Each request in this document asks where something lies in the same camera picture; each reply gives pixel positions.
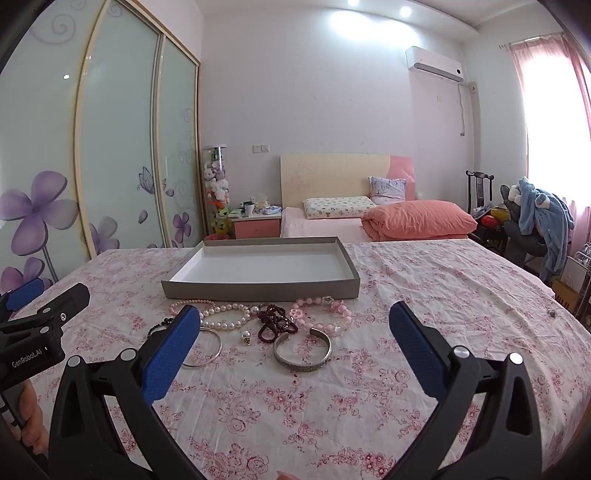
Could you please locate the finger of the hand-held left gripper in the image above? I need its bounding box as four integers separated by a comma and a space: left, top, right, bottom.
0, 277, 54, 319
25, 283, 90, 330

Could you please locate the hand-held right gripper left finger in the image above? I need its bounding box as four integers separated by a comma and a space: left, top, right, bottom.
48, 304, 206, 480

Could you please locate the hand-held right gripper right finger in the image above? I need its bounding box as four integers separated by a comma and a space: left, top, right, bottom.
389, 301, 555, 480

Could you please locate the black bead bracelet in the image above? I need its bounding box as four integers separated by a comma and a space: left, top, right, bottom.
147, 316, 178, 337

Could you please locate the thin silver bangle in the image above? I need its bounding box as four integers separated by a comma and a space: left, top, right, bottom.
180, 327, 223, 368

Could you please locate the pink pearl bracelet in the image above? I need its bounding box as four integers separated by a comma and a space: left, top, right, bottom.
168, 299, 218, 319

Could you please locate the white pearl bracelet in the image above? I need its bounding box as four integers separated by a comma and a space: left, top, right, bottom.
198, 302, 252, 330

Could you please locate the large pink bead bracelet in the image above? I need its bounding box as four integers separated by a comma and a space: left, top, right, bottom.
290, 295, 354, 340

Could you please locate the dark red bead bracelet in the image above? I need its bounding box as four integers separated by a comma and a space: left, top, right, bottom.
256, 302, 300, 344

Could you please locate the wide silver cuff bracelet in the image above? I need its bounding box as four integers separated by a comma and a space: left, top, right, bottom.
272, 327, 333, 372

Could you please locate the grey cardboard tray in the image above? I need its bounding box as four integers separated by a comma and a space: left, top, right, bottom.
161, 236, 361, 301

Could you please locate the person's left hand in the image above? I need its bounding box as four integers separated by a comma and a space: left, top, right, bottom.
9, 382, 51, 455

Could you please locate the pink floral bed sheet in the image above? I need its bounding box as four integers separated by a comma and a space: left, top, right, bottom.
9, 240, 591, 480

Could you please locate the coral folded duvet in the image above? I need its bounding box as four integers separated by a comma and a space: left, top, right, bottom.
361, 200, 478, 241

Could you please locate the black chair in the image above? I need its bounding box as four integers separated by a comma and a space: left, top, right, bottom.
500, 185, 552, 268

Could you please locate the pink and white nightstand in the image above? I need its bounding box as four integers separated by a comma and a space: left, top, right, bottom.
231, 210, 282, 239

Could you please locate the yellow and red toy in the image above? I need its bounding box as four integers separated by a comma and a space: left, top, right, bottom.
478, 208, 509, 232

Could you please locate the cardboard box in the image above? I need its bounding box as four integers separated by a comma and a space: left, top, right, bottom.
551, 279, 581, 311

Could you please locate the bed with pink sheet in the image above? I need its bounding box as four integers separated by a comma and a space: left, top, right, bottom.
280, 206, 469, 241

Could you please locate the white patterned pillow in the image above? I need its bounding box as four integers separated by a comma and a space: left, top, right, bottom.
302, 196, 378, 220

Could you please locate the lilac printed cushion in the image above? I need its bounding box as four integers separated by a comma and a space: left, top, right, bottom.
368, 176, 407, 203

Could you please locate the flower print sliding wardrobe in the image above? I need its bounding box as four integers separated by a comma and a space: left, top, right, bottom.
0, 0, 206, 296

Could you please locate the plush toy display tube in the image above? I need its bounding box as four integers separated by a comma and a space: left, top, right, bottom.
202, 145, 232, 238

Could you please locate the dark wooden chair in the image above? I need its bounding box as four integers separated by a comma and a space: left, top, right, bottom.
465, 171, 496, 241

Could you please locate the blue fleece garment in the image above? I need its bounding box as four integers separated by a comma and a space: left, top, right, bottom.
516, 178, 575, 278

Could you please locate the cream and pink headboard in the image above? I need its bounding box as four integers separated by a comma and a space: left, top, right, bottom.
280, 153, 415, 208

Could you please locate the pink curtain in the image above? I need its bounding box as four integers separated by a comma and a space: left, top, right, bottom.
509, 33, 591, 232

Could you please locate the white air conditioner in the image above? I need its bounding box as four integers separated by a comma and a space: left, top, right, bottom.
405, 46, 465, 84

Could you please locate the wire rack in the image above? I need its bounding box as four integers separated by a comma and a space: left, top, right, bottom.
574, 244, 591, 324

